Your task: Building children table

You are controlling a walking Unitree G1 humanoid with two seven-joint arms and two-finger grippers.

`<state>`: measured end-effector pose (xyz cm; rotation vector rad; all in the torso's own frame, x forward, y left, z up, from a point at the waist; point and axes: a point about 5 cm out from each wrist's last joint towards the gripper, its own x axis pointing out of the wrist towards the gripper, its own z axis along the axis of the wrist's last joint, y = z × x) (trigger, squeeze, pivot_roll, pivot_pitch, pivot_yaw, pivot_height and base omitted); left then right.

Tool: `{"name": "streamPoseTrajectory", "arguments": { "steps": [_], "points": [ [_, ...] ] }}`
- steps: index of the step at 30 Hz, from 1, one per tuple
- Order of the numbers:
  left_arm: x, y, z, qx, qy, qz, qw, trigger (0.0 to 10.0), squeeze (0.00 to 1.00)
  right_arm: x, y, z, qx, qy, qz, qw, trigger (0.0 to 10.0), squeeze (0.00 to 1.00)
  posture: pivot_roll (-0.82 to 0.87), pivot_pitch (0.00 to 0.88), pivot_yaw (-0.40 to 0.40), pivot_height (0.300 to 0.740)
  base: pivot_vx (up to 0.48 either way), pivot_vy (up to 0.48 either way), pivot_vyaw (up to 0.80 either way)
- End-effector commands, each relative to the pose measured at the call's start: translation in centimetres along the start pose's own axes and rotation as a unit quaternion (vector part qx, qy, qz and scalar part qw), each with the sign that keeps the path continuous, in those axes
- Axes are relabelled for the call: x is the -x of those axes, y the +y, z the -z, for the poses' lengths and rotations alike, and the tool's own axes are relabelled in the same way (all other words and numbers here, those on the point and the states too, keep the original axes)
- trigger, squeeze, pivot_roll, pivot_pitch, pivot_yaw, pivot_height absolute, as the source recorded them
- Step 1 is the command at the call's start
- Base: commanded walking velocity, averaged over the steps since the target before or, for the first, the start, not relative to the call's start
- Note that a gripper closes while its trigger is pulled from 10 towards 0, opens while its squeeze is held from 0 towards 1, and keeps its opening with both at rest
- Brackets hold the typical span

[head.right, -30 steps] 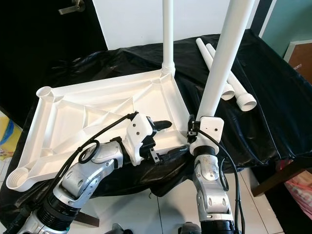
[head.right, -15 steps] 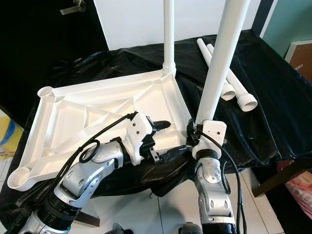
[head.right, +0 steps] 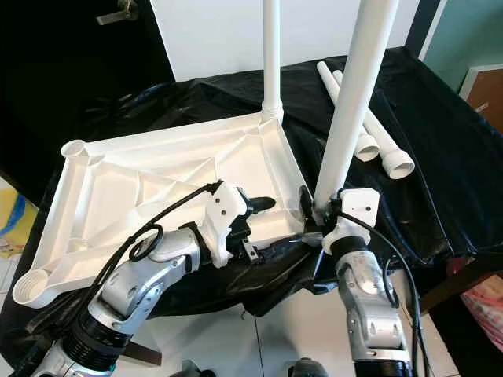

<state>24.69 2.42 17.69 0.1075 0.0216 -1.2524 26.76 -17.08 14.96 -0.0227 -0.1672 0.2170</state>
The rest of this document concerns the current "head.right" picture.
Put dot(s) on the robot right leg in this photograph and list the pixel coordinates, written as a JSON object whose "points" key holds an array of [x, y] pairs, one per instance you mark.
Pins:
{"points": [[306, 369]]}

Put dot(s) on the dark grey door frame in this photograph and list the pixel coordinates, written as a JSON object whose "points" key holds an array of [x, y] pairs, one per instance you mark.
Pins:
{"points": [[428, 23]]}

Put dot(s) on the dark brown wooden plank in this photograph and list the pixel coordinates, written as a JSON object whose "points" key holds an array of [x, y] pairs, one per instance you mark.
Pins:
{"points": [[464, 283]]}

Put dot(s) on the white plastic table top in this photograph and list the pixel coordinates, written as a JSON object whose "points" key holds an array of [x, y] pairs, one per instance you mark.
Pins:
{"points": [[110, 224]]}

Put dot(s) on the white plastic table leg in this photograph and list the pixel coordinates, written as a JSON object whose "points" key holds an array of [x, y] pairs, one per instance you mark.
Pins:
{"points": [[397, 165], [352, 102], [272, 55], [367, 148]]}

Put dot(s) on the black plastic sheet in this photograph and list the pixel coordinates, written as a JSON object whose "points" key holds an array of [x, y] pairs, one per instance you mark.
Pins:
{"points": [[456, 173]]}

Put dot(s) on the brown wooden cabinet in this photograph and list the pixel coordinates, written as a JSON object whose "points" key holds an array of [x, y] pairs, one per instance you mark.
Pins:
{"points": [[487, 98]]}

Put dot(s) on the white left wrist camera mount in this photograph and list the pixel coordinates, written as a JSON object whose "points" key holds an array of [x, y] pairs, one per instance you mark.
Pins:
{"points": [[228, 208]]}

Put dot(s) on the robot leg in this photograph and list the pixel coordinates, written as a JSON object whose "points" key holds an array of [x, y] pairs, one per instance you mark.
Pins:
{"points": [[306, 369], [189, 371]]}

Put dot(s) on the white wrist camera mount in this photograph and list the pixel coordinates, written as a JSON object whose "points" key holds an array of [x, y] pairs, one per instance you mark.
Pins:
{"points": [[228, 208], [357, 208]]}

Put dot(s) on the robot left leg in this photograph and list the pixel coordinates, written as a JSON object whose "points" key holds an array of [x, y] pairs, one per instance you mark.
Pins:
{"points": [[189, 371]]}

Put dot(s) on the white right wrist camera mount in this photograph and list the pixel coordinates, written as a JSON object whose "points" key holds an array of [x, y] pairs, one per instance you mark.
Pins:
{"points": [[357, 208]]}

